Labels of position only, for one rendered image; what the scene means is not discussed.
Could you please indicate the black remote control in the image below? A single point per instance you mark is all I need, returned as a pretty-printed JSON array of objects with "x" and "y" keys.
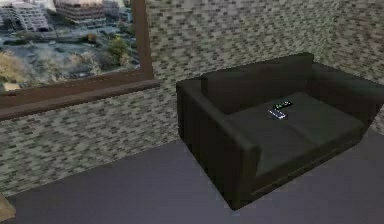
[{"x": 282, "y": 105}]

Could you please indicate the black sofa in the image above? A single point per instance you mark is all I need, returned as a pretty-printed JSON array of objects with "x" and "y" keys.
[{"x": 300, "y": 133}]

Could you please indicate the brown framed window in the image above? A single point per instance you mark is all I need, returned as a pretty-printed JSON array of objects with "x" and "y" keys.
[{"x": 66, "y": 43}]

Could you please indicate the tan wooden furniture corner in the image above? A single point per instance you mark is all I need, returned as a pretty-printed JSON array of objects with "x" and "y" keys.
[{"x": 5, "y": 208}]

